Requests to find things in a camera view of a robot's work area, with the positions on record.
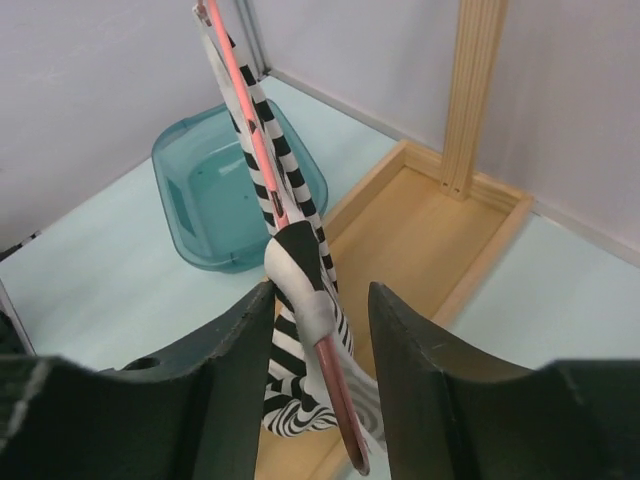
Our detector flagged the black white striped tank top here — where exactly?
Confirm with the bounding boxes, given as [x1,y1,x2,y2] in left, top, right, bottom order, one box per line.
[192,0,389,456]

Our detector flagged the pink wire hanger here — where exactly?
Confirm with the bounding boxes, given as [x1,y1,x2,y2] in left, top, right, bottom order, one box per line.
[197,0,372,475]

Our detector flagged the teal plastic bin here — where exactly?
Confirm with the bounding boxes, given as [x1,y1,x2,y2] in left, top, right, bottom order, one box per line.
[151,98,330,276]

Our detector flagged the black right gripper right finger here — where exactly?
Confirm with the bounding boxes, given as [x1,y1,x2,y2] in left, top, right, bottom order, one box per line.
[368,282,639,479]

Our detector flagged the wooden clothes rack stand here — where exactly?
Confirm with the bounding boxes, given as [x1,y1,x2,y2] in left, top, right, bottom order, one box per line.
[254,0,534,480]

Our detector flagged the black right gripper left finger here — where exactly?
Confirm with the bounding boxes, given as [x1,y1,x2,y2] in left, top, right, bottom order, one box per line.
[1,281,275,479]

